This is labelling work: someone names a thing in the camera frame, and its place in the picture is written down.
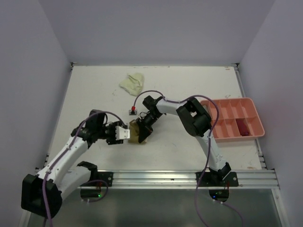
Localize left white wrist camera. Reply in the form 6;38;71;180
116;126;131;140

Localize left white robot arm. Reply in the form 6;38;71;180
21;110;130;219

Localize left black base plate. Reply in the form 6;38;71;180
80;170;114;187

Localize pink divided tray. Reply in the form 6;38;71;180
200;98;265;142

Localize dark red rolled underwear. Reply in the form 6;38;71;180
236;119;250;136

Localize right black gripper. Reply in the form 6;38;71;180
136;112;161;142

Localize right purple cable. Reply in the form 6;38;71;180
132;90;244;227

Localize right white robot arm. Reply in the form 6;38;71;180
134;96;231;186

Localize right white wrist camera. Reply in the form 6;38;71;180
129;106;137;116

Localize pale green underwear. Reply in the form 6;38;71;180
119;73;144;96

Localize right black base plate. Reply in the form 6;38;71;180
195;165;239;187

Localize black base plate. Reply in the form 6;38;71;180
80;170;114;187
195;165;239;187

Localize olive and cream underwear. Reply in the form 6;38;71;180
128;120;147;144

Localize aluminium mounting rail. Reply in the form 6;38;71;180
98;170;279;189

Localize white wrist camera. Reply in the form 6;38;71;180
129;106;137;116
116;126;131;140

